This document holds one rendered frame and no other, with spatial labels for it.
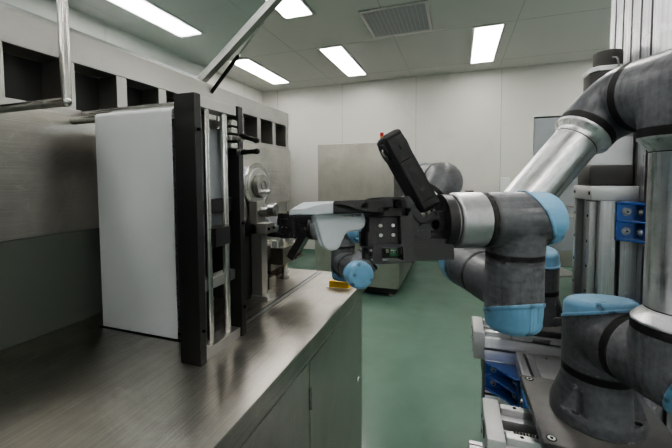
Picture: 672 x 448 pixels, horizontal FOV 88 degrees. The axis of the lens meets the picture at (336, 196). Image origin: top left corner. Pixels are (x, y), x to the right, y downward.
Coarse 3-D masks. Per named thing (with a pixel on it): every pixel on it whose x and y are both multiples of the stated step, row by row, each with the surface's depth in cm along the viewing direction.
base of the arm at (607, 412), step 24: (552, 384) 71; (576, 384) 64; (600, 384) 62; (624, 384) 61; (552, 408) 68; (576, 408) 64; (600, 408) 61; (624, 408) 60; (600, 432) 61; (624, 432) 59
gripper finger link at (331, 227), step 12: (300, 204) 43; (312, 204) 42; (324, 204) 41; (324, 216) 42; (336, 216) 42; (360, 216) 43; (324, 228) 42; (336, 228) 42; (348, 228) 42; (360, 228) 43; (324, 240) 42; (336, 240) 42
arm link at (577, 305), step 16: (576, 304) 64; (592, 304) 62; (608, 304) 61; (624, 304) 61; (576, 320) 64; (592, 320) 62; (608, 320) 60; (624, 320) 58; (576, 336) 64; (592, 336) 61; (608, 336) 58; (576, 352) 64; (592, 352) 61; (576, 368) 64; (592, 368) 62; (608, 368) 58
